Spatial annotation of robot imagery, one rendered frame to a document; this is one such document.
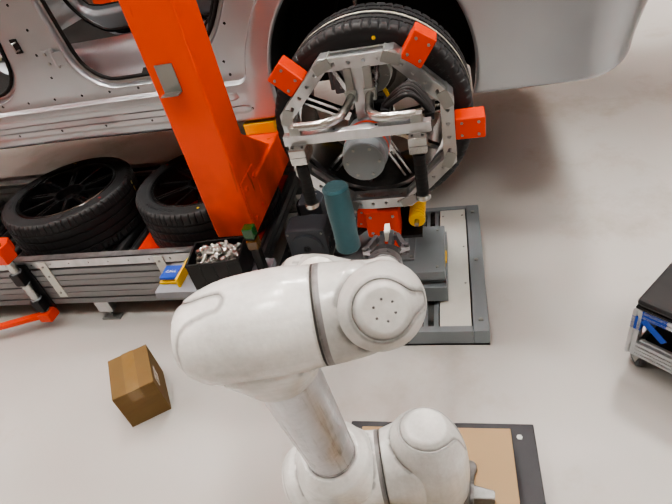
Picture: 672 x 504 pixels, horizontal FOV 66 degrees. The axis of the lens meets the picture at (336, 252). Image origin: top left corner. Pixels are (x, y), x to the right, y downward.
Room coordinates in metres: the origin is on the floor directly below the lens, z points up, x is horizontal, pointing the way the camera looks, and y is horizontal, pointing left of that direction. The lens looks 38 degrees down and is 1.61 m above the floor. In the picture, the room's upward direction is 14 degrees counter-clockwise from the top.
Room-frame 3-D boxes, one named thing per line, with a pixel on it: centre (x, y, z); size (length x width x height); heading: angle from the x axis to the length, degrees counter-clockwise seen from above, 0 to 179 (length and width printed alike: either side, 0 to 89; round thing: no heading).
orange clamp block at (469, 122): (1.44, -0.50, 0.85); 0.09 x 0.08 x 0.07; 72
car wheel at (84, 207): (2.48, 1.25, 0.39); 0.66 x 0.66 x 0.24
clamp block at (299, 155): (1.39, 0.03, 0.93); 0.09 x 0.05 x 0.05; 162
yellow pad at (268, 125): (2.21, 0.17, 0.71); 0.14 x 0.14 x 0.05; 72
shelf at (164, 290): (1.54, 0.46, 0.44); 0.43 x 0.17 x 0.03; 72
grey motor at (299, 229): (1.93, 0.05, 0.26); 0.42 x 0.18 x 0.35; 162
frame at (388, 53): (1.53, -0.20, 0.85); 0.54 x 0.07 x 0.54; 72
